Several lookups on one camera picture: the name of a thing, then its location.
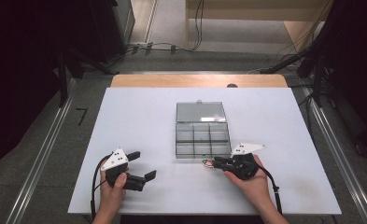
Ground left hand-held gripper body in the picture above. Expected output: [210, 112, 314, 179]
[100, 147, 147, 191]

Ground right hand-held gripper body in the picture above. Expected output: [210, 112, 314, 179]
[224, 143, 267, 181]

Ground clear plastic compartment box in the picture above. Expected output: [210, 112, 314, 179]
[175, 100, 233, 160]

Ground person's right hand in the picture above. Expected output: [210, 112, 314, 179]
[223, 154, 271, 204]

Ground person's left hand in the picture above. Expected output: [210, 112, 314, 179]
[98, 170, 129, 213]

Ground white table cover board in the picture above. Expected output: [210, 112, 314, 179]
[67, 87, 343, 216]

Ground black metal stand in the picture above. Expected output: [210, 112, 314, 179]
[260, 36, 334, 108]
[54, 46, 120, 108]

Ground dark cabinet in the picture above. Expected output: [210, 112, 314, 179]
[89, 0, 136, 63]

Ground light wooden shelf unit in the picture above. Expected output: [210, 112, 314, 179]
[185, 0, 333, 52]

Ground left hand-held gripper cable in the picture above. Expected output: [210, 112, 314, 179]
[91, 153, 114, 220]

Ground hand-held gripper cable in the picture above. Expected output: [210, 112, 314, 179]
[91, 153, 114, 220]
[257, 166, 284, 216]

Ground right hand-held gripper cable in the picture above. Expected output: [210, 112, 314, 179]
[257, 166, 284, 216]

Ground metal floor rail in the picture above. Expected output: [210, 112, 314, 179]
[5, 77, 77, 224]
[301, 87, 367, 224]

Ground floor cables with plugs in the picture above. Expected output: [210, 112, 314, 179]
[121, 41, 191, 58]

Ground hanging black cable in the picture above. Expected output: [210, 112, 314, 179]
[191, 0, 205, 52]

